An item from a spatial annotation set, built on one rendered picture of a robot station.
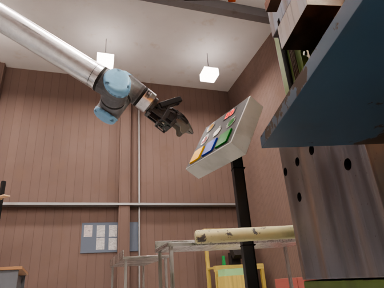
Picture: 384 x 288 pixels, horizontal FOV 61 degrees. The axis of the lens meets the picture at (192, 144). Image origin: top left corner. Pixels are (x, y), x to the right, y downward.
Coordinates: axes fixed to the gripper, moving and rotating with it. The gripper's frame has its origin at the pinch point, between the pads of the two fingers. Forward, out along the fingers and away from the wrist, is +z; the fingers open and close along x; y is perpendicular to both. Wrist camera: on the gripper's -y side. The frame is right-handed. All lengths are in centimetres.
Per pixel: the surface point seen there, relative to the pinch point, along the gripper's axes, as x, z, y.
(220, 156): 6.4, 14.0, 6.5
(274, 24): 44, -4, -27
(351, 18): 94, -19, 56
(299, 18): 58, -3, -13
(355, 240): 65, 21, 49
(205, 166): -5.5, 14.9, 6.5
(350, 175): 68, 14, 39
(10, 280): -267, -11, 60
